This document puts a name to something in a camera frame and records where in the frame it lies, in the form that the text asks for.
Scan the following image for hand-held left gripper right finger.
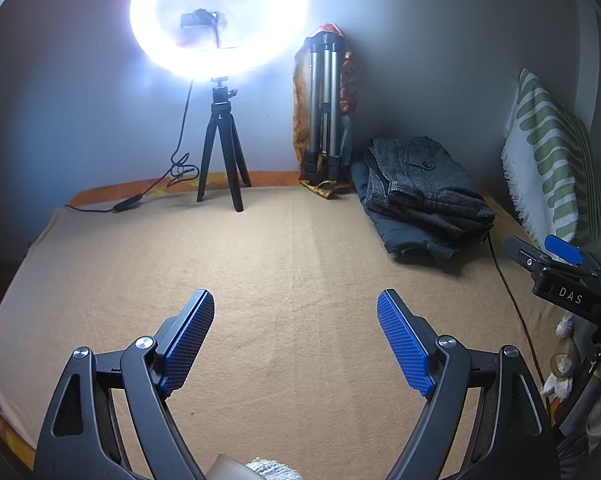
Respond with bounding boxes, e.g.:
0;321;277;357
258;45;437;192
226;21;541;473
377;289;561;480

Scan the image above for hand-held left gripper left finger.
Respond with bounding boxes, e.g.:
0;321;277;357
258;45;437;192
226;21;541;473
33;289;216;480

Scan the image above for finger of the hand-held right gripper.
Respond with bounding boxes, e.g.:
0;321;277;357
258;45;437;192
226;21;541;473
544;234;601;278
504;235;552;282

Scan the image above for grey houndstooth pants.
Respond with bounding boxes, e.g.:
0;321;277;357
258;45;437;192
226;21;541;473
365;136;496;247

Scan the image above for person's right hand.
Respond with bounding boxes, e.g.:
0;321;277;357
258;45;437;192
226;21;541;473
541;312;579;400

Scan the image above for person's left hand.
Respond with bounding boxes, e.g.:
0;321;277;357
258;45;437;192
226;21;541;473
244;456;302;480

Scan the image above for green leaf patterned pillow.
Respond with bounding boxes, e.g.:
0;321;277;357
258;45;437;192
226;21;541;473
501;67;601;257

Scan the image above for dark blue garment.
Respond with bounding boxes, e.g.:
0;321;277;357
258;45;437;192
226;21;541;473
349;160;487;267

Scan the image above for beige blanket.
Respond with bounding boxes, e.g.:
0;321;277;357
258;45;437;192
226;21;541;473
0;185;571;480

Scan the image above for orange patterned bedsheet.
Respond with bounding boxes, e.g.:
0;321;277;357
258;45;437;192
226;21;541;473
0;170;306;466

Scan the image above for small black tripod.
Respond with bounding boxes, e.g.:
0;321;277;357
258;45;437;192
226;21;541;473
196;76;252;213

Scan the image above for orange patterned cloth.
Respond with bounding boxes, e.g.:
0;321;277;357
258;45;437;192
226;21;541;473
293;22;360;201

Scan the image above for folded silver tripod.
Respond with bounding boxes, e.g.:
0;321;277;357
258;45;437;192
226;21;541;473
303;32;345;184

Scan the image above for black phone holder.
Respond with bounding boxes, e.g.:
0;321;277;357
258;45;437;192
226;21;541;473
180;8;230;50

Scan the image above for thin black cable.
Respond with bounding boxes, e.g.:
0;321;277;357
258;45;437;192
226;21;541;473
485;235;545;377

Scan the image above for black ring light cable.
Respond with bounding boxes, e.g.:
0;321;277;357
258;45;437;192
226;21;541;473
65;80;202;214

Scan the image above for white ring light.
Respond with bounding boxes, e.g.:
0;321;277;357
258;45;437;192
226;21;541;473
129;0;311;82

